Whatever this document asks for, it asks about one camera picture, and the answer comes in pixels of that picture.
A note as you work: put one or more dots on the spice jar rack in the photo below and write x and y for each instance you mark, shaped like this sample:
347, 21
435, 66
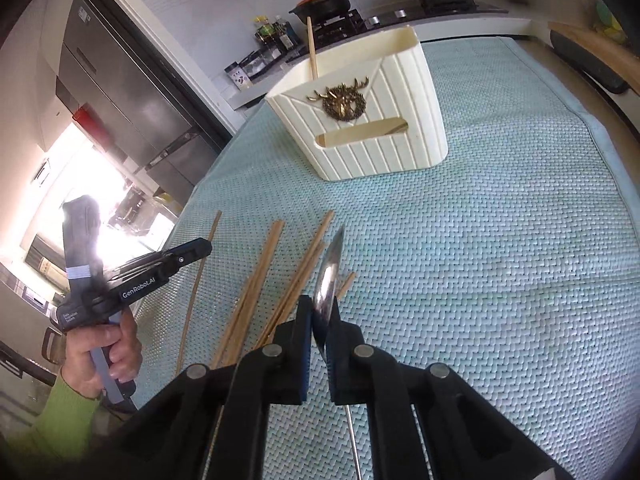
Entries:
258, 62

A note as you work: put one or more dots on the sauce bottles group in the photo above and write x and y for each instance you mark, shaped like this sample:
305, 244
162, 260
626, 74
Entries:
272, 35

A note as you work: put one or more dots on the black gas stove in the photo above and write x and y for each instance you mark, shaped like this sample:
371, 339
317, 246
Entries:
353, 24

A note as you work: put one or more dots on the white spice jar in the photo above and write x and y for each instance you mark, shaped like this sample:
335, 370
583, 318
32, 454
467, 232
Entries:
238, 76

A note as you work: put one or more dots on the black pot orange lid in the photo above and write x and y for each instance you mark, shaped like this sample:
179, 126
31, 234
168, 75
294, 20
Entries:
320, 11

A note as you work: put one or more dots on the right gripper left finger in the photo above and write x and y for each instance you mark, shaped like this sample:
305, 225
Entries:
275, 374

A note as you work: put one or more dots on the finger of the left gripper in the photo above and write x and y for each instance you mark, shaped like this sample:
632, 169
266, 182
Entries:
189, 252

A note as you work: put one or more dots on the light blue table mat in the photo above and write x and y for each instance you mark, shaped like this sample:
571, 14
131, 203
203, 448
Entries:
515, 261

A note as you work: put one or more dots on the cream utensil holder box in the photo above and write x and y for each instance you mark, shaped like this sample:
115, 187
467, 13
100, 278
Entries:
364, 108

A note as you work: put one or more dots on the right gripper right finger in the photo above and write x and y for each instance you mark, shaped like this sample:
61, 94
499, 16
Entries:
362, 374

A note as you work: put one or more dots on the grey refrigerator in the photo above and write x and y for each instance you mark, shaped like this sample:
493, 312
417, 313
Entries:
163, 142

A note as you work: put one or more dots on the green sleeve left forearm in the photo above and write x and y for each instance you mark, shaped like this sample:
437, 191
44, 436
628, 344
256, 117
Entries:
60, 435

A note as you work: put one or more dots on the wooden cutting board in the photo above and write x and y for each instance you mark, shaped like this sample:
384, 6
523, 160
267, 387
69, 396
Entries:
620, 60

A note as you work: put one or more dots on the plastic bag with produce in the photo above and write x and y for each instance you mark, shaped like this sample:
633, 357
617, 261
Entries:
607, 26

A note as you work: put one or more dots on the metal spoon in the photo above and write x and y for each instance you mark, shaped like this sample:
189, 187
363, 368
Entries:
324, 291

